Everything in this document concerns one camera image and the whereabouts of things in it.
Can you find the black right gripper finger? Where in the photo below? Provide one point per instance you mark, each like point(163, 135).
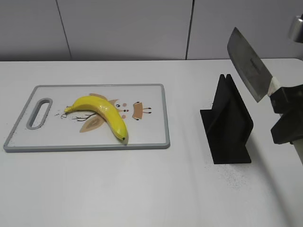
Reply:
point(288, 128)
point(286, 99)

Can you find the steel cleaver knife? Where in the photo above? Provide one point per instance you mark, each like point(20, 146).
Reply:
point(251, 69)

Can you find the black knife stand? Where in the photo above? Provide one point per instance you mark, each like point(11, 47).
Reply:
point(227, 124)

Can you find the grey rimmed cutting board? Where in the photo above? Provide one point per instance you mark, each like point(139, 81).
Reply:
point(43, 127)

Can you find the yellow plastic banana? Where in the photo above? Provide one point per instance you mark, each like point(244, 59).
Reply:
point(103, 108)

